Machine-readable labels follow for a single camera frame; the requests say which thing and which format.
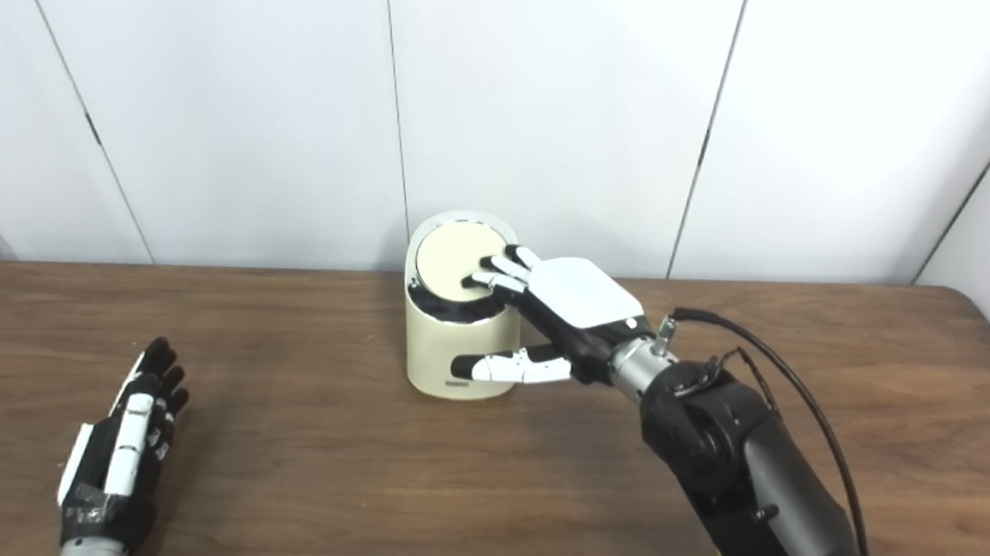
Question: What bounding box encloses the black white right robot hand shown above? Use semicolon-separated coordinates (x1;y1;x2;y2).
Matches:
450;239;662;394

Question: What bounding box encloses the cream-colored desktop trash bin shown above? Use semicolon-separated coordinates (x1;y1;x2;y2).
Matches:
396;208;528;405

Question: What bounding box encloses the round cream bin lid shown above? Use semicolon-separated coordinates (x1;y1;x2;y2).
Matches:
413;219;510;304

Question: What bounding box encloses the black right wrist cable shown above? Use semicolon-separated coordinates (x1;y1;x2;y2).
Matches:
642;306;945;556

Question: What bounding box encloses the black bin liner bag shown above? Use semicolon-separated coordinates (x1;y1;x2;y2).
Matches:
407;280;512;326

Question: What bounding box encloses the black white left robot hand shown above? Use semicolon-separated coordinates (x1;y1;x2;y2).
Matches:
54;331;194;556

